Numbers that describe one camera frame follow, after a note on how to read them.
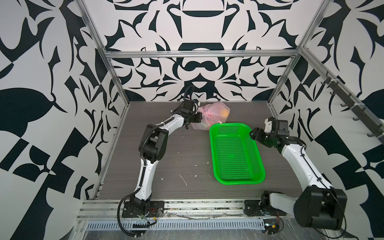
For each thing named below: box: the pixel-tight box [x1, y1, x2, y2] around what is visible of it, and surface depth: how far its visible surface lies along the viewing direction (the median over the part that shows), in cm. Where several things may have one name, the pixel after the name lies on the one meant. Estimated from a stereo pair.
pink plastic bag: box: [191, 102, 231, 131], surface depth 103 cm
